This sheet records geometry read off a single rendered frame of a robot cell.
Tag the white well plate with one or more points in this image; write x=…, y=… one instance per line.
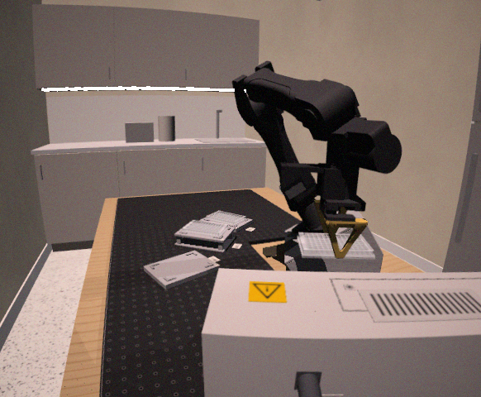
x=226, y=218
x=318, y=245
x=208, y=229

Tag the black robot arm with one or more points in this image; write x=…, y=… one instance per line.
x=319, y=106

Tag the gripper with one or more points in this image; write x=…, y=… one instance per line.
x=331, y=221

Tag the light grey machine housing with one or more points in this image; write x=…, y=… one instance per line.
x=361, y=334

